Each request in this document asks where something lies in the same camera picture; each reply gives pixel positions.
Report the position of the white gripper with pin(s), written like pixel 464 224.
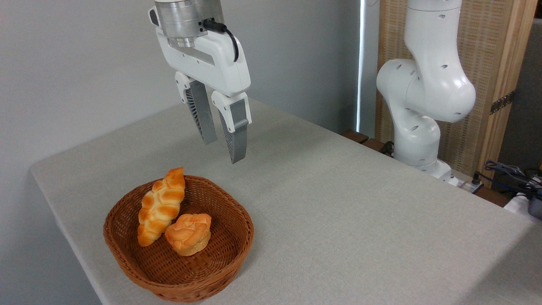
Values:
pixel 220 63

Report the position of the long braided bread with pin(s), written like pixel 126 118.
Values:
pixel 161 203

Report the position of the round bread roll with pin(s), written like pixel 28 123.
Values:
pixel 188 234

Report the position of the brown wooden platform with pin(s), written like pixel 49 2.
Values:
pixel 355 136

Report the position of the brown wicker basket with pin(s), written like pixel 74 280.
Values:
pixel 203 273

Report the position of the black metal screen hinge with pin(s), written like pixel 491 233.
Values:
pixel 503 102

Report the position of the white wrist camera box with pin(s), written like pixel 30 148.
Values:
pixel 153 17

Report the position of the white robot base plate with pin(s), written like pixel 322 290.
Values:
pixel 459 180

